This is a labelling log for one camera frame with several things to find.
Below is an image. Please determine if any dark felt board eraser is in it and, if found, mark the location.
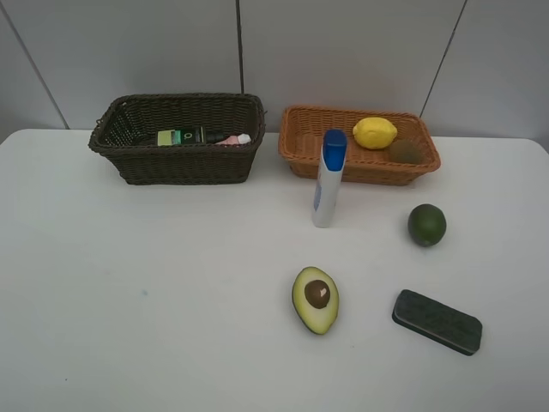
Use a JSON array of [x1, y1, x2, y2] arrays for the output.
[[392, 289, 483, 356]]

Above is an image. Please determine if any dark green pump bottle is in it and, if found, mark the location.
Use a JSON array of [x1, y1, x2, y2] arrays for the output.
[[156, 126, 226, 146]]

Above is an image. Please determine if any dark green lime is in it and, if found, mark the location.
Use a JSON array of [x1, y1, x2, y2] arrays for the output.
[[407, 203, 447, 247]]

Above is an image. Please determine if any yellow lemon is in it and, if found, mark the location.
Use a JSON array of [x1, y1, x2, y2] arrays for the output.
[[353, 117, 398, 150]]

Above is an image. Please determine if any white bottle blue cap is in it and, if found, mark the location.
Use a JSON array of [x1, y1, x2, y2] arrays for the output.
[[312, 129, 347, 228]]

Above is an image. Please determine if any dark brown wicker basket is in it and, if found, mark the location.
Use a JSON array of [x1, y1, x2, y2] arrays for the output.
[[88, 93, 265, 185]]

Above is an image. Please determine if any pink bottle white cap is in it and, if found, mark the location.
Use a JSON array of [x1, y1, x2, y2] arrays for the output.
[[216, 134, 251, 146]]

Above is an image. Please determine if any halved avocado with pit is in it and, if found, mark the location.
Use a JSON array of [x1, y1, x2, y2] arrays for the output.
[[292, 266, 340, 335]]

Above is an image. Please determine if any orange wicker basket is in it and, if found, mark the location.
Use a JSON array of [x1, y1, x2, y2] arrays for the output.
[[278, 105, 441, 186]]

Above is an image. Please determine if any brown kiwi fruit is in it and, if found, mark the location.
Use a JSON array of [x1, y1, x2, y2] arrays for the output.
[[389, 139, 423, 165]]

